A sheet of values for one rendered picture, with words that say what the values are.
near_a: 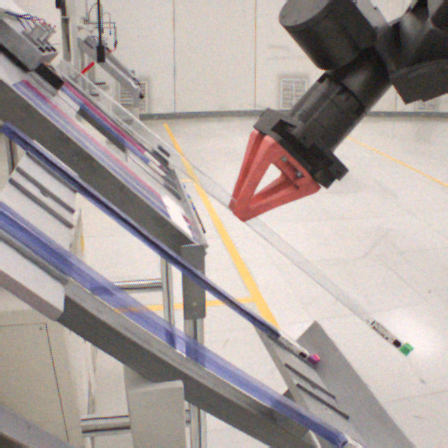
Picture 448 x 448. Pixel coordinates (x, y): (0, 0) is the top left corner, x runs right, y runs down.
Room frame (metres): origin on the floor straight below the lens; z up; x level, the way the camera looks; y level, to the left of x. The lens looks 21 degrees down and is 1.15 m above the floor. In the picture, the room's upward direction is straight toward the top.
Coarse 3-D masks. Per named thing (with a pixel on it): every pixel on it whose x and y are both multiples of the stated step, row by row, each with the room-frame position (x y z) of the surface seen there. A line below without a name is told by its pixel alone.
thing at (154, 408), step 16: (128, 368) 0.45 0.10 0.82; (128, 384) 0.43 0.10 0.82; (144, 384) 0.43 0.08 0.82; (160, 384) 0.43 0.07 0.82; (176, 384) 0.43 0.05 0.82; (128, 400) 0.41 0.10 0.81; (144, 400) 0.42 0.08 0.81; (160, 400) 0.42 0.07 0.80; (176, 400) 0.42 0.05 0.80; (144, 416) 0.42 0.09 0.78; (160, 416) 0.42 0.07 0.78; (176, 416) 0.42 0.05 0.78; (144, 432) 0.42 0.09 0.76; (160, 432) 0.42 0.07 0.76; (176, 432) 0.42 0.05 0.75
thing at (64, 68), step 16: (64, 64) 0.43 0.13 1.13; (80, 80) 0.43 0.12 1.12; (96, 96) 0.43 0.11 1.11; (112, 112) 0.43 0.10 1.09; (128, 112) 0.44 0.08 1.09; (128, 128) 0.44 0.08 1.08; (144, 128) 0.44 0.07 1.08; (160, 144) 0.44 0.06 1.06; (176, 160) 0.45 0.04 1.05; (192, 176) 0.45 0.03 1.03; (208, 176) 0.46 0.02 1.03; (208, 192) 0.45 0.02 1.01; (224, 192) 0.46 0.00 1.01; (256, 224) 0.46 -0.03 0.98; (272, 240) 0.47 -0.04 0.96; (288, 256) 0.47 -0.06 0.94; (320, 272) 0.48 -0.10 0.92; (336, 288) 0.48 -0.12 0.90; (352, 304) 0.49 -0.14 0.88; (368, 320) 0.50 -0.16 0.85; (400, 352) 0.51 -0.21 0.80
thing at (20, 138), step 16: (0, 128) 0.51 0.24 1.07; (16, 128) 0.53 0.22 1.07; (16, 144) 0.52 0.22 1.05; (32, 144) 0.52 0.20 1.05; (48, 160) 0.52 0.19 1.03; (64, 176) 0.53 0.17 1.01; (80, 192) 0.53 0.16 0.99; (96, 192) 0.54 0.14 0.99; (112, 208) 0.54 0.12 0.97; (128, 224) 0.54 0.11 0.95; (144, 240) 0.55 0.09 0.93; (160, 256) 0.55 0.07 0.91; (176, 256) 0.56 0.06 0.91; (192, 272) 0.56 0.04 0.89; (208, 288) 0.56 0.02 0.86; (240, 304) 0.57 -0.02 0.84; (256, 320) 0.58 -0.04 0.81
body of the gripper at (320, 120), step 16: (320, 80) 0.49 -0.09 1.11; (304, 96) 0.48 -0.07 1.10; (320, 96) 0.47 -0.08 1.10; (336, 96) 0.46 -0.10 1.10; (352, 96) 0.46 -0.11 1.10; (272, 112) 0.50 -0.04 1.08; (288, 112) 0.48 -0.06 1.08; (304, 112) 0.47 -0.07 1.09; (320, 112) 0.46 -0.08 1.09; (336, 112) 0.46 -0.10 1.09; (352, 112) 0.46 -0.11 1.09; (288, 128) 0.46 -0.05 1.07; (304, 128) 0.43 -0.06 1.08; (320, 128) 0.46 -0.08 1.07; (336, 128) 0.46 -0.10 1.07; (352, 128) 0.47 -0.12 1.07; (304, 144) 0.43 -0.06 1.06; (320, 144) 0.43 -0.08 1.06; (336, 144) 0.47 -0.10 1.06; (336, 160) 0.43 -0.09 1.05; (336, 176) 0.43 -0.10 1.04
